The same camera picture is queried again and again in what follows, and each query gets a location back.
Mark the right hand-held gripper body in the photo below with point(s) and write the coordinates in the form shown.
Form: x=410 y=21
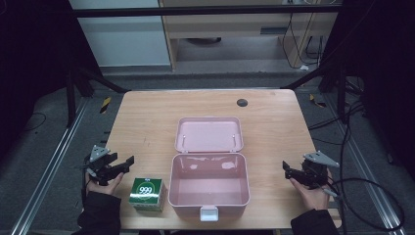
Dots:
x=314 y=171

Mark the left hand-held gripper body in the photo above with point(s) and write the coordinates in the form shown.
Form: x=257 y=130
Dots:
x=98 y=164

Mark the green and white carton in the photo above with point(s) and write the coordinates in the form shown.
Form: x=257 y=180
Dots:
x=146 y=191

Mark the pink plastic storage box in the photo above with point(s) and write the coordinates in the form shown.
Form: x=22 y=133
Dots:
x=208 y=191

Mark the person's left hand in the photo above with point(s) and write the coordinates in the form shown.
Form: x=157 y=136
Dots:
x=106 y=187

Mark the person's right hand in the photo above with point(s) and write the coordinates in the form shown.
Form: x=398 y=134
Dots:
x=311 y=197

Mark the yellow and black tape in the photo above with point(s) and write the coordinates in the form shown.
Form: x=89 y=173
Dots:
x=317 y=102
x=105 y=105

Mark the black metal stand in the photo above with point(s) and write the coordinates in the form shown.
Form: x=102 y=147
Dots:
x=341 y=94
x=71 y=98

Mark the dark round table grommet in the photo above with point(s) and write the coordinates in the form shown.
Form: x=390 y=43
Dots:
x=242 y=103

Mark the white plug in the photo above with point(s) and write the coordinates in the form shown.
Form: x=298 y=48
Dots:
x=303 y=68

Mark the white cabinet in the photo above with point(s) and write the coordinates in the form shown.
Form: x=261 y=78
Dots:
x=124 y=42

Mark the dark curtain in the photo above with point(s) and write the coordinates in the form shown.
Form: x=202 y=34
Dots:
x=381 y=65
x=32 y=65

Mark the light wooden desk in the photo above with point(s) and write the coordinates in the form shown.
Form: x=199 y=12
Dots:
x=228 y=29

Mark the aluminium floor rail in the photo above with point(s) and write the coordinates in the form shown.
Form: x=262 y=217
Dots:
x=52 y=163
x=365 y=169

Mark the black horizontal frame bar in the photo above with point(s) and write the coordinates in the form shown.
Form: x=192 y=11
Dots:
x=195 y=11

